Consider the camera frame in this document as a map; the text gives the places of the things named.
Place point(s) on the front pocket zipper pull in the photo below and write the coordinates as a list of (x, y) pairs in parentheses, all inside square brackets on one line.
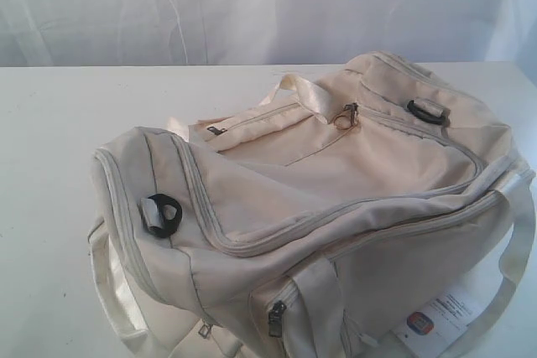
[(275, 314)]

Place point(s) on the back pocket zipper pull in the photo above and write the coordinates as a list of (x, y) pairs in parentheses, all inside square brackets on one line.
[(215, 130)]

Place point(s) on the white paper hang tag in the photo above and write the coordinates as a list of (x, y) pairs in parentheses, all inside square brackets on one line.
[(447, 315)]

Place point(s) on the white backdrop curtain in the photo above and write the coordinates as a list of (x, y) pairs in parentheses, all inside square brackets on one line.
[(256, 32)]

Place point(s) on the main zipper pull with ring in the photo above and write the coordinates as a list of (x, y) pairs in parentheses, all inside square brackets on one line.
[(347, 119)]

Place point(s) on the cream fabric duffel bag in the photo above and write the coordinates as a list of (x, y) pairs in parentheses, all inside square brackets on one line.
[(357, 229)]

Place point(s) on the side pocket zipper pull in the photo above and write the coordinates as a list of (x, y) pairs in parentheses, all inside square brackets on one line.
[(205, 330)]

